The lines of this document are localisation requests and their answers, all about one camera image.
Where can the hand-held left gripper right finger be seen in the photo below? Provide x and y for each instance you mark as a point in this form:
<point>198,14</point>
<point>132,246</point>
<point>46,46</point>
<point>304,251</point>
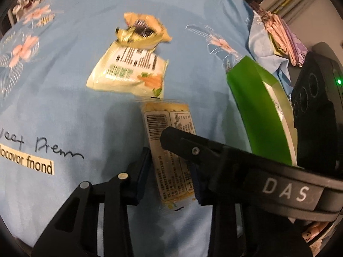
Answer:
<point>200,190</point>

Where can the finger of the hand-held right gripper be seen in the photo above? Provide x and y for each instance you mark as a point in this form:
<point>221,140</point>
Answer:
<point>203,150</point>

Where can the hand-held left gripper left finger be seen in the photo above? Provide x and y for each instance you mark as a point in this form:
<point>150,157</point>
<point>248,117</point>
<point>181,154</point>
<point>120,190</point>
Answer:
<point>142,176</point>

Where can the yellow snack packet white label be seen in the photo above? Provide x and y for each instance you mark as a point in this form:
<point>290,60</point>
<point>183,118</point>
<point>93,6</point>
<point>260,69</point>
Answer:
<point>171,182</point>

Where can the green cardboard box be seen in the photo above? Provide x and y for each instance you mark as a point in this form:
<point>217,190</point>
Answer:
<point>254,107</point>

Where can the blue floral pillow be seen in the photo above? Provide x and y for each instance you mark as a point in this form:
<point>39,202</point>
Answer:
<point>261,48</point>

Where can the blue floral bedsheet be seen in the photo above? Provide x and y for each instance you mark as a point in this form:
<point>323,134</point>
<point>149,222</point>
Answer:
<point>67,112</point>

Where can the pink folded cloth pile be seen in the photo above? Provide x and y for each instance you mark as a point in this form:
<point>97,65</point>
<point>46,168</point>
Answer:
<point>284,34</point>

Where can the pink printed clothing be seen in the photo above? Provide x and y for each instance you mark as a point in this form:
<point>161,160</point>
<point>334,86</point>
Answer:
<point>313,233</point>

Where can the pale green-white snack packet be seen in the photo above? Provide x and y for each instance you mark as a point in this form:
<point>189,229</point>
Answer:
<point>120,69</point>

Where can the crumpled yellow dark-print packet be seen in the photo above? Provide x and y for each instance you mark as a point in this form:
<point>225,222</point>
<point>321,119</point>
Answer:
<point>142,29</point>

